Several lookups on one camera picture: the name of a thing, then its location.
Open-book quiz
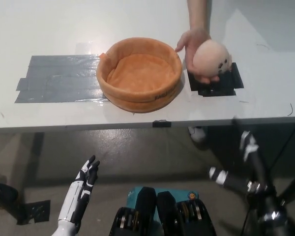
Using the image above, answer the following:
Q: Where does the robot right hand white black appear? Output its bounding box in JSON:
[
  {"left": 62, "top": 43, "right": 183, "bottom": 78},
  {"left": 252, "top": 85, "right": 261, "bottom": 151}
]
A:
[{"left": 208, "top": 117, "right": 276, "bottom": 196}]

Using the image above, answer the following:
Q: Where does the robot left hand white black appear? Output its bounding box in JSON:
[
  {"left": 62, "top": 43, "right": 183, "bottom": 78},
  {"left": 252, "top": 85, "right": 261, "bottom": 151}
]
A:
[{"left": 58, "top": 154, "right": 101, "bottom": 222}]

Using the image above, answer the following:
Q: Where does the person's bare hand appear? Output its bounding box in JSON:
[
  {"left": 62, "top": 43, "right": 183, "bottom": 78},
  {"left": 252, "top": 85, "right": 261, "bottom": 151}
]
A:
[{"left": 175, "top": 26, "right": 221, "bottom": 85}]

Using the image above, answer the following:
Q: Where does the cream dumpling plush toy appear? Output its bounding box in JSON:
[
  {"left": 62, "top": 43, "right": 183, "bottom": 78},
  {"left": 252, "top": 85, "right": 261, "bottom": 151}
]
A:
[{"left": 194, "top": 38, "right": 235, "bottom": 82}]

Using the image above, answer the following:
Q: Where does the robot torso black teal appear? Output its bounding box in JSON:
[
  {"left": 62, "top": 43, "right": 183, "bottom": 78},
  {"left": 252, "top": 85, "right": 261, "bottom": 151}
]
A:
[{"left": 109, "top": 186, "right": 217, "bottom": 236}]

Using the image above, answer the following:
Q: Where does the dark metal table leg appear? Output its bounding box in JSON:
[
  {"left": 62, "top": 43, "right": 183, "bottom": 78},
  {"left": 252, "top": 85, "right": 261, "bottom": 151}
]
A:
[
  {"left": 267, "top": 122, "right": 295, "bottom": 205},
  {"left": 19, "top": 132, "right": 45, "bottom": 205}
]

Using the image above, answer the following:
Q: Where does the black tape patch on table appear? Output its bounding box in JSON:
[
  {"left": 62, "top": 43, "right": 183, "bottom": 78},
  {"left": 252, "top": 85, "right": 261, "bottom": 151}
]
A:
[{"left": 188, "top": 62, "right": 245, "bottom": 98}]

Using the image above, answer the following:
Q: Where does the orange plush round basket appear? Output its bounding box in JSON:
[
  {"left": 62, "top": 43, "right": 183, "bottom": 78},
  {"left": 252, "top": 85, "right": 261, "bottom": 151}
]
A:
[{"left": 95, "top": 36, "right": 183, "bottom": 114}]

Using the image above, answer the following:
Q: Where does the dark object on floor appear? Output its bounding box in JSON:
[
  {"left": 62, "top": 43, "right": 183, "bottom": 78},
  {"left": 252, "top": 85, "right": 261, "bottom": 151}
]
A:
[{"left": 0, "top": 166, "right": 19, "bottom": 210}]

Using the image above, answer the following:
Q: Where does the black clip on table edge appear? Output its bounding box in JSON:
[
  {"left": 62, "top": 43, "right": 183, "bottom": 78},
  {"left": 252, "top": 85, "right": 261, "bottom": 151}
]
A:
[{"left": 152, "top": 119, "right": 172, "bottom": 128}]

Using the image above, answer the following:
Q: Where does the grey duct tape patch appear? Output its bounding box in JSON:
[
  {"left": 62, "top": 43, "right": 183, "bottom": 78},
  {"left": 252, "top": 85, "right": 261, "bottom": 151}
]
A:
[{"left": 14, "top": 54, "right": 109, "bottom": 104}]

